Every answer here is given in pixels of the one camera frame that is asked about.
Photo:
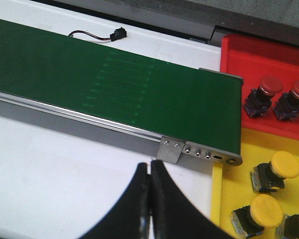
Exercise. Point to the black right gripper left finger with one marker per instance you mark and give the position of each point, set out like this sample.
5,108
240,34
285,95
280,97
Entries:
129,218

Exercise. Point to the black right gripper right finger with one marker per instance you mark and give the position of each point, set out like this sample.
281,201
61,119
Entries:
173,215

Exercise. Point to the yellow mushroom push button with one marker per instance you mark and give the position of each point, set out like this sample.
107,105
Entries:
289,229
263,212
270,177

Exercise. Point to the red mushroom push button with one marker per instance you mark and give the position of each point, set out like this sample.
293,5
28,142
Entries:
259,101
287,106

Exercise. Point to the yellow plastic tray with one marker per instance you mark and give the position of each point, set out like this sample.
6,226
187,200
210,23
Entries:
232,188

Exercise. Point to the green conveyor belt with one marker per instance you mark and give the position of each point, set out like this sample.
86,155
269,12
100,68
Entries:
97,80

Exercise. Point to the red plastic tray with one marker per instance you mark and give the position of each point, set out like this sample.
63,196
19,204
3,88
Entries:
252,58

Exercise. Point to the black sensor connector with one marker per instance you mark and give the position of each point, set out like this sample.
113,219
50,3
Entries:
116,35

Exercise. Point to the aluminium conveyor frame rail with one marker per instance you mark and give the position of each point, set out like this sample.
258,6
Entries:
170,148

